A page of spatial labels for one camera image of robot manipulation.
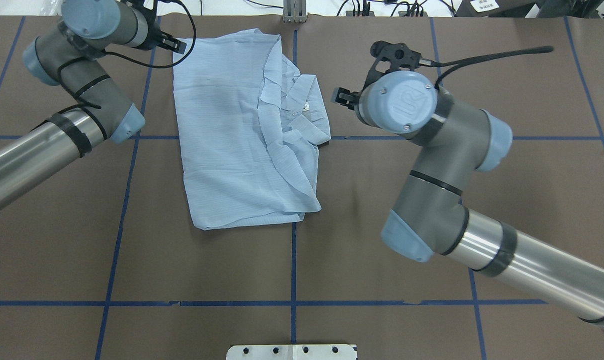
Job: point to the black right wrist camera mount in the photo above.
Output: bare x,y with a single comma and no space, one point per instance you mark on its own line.
390,57

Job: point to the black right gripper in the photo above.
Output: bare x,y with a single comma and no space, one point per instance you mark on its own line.
343,95

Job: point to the aluminium frame post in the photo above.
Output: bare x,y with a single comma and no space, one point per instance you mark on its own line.
295,11

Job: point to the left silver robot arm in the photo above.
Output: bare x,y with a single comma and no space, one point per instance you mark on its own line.
68,57

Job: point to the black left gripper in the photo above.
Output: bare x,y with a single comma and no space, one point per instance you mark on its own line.
156,36

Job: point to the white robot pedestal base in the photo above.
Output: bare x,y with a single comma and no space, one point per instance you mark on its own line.
293,352

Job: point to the light blue button shirt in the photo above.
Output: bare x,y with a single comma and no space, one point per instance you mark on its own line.
250,127

